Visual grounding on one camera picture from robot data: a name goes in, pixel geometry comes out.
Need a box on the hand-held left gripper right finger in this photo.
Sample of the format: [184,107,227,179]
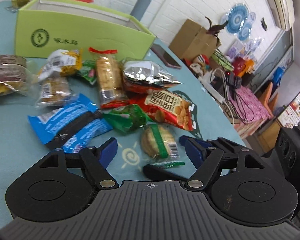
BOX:
[185,140,265,190]

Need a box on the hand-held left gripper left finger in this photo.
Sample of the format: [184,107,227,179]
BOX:
[39,137,119,190]

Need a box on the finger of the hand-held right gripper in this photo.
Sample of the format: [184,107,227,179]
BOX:
[143,164,190,181]
[179,135,243,149]

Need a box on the round cracker packet green stripe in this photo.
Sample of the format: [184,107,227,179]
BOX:
[140,124,186,167]

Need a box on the green snack packet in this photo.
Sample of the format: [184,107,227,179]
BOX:
[102,104,153,134]

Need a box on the blue cookie packet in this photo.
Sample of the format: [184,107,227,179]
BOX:
[27,93,114,153]

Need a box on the red orange snack packet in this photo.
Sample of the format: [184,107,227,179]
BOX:
[129,89,197,132]

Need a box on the red-ended cracker packet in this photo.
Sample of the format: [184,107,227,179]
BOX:
[88,47,130,110]

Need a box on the clear biscuit packet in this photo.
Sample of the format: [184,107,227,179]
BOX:
[35,76,73,108]

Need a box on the silver foil snack packet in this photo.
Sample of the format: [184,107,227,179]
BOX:
[122,59,184,93]

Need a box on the green cardboard box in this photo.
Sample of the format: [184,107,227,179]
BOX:
[14,0,156,62]

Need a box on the brown snack packet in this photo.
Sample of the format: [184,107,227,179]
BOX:
[0,54,38,98]

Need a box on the wooden cabinet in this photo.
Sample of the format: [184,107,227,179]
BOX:
[240,119,283,153]

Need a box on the pink floral cloth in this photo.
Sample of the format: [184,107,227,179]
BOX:
[224,84,273,126]

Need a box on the white power strip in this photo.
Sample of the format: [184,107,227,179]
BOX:
[197,76,231,103]

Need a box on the black charger device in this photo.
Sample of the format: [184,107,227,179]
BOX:
[213,72,242,93]

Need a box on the orange chair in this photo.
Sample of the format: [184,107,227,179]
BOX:
[256,81,280,111]

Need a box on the blue bag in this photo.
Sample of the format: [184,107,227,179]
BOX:
[272,66,286,86]

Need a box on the orange toy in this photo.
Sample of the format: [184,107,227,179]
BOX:
[240,58,256,77]

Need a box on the red toy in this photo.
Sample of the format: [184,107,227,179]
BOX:
[232,56,246,76]

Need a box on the green packet with red label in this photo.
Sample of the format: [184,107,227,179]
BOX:
[76,60,98,85]

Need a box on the plush toy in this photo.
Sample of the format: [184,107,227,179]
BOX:
[189,54,211,77]

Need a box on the green basket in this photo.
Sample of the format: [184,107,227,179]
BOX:
[209,48,235,72]

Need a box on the yellow white snack packet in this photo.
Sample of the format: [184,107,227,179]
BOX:
[39,49,83,81]

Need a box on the smartphone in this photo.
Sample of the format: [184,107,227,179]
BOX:
[150,43,182,70]

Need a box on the teal printed tablecloth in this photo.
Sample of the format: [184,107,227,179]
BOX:
[0,0,248,222]

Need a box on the brown cardboard box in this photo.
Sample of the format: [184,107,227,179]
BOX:
[168,18,222,61]

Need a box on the dark red plant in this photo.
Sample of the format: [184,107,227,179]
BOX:
[204,16,229,38]

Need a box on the large blue glass plate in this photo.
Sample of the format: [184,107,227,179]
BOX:
[226,3,250,34]

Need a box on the white air conditioner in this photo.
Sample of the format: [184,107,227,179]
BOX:
[262,0,296,30]

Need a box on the grey cylinder speaker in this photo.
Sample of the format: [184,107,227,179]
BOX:
[130,0,154,22]

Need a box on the wall poster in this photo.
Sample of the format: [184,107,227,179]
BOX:
[276,83,300,131]

